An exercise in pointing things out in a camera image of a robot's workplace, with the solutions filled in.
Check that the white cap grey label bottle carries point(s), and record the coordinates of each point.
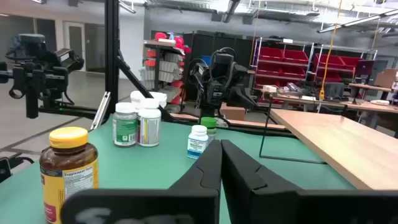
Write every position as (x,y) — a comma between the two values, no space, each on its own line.
(149,127)

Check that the black monitor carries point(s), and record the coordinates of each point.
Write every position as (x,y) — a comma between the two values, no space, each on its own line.
(364,68)

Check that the black office chair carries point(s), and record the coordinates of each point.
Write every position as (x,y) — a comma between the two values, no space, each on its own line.
(334,91)

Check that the brown bottle yellow cap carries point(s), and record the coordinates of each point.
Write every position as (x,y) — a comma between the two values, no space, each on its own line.
(68,155)

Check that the other station black robot arm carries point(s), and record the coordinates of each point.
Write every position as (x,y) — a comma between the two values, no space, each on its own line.
(37,71)

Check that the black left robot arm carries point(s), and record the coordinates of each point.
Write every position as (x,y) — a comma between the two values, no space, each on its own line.
(206,113)

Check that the small wooden desk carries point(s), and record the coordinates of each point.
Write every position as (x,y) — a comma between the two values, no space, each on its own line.
(370,87)

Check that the white cap green label bottle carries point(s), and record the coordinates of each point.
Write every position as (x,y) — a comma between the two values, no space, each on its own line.
(124,130)

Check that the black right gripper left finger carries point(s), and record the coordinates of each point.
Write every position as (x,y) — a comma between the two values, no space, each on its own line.
(186,205)

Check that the green cap clear bottle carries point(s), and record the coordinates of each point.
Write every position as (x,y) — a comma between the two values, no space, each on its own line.
(209,122)

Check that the silver aluminium bar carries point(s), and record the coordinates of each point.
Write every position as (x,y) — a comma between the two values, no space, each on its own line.
(101,110)

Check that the long ceiling light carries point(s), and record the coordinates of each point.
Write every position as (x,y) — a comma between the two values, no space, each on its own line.
(357,21)

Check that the metal rack red bins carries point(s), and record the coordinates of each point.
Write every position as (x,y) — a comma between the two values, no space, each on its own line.
(280,56)
(332,60)

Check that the wooden board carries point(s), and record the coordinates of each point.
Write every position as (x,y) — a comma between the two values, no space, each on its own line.
(342,146)

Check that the black cabinet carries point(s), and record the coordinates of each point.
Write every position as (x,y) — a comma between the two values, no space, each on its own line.
(202,43)

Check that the small white bottle blue label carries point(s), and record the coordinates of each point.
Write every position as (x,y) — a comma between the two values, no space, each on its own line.
(196,144)

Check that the grey door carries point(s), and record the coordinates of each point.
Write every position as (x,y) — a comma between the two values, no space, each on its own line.
(74,46)

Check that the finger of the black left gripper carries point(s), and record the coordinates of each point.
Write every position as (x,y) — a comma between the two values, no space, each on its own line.
(215,99)
(241,98)

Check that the rack with grey red bins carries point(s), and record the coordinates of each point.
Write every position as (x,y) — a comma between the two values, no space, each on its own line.
(168,67)

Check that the black table frame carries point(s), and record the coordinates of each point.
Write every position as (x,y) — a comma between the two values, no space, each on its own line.
(111,46)

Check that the green table mat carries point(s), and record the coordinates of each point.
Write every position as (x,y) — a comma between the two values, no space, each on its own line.
(140,168)

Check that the cardboard box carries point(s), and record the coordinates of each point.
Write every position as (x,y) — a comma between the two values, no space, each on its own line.
(234,113)
(385,77)

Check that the long wooden work table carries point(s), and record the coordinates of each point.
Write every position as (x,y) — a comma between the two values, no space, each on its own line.
(357,105)

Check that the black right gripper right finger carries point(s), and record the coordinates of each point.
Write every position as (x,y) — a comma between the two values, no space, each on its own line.
(280,208)

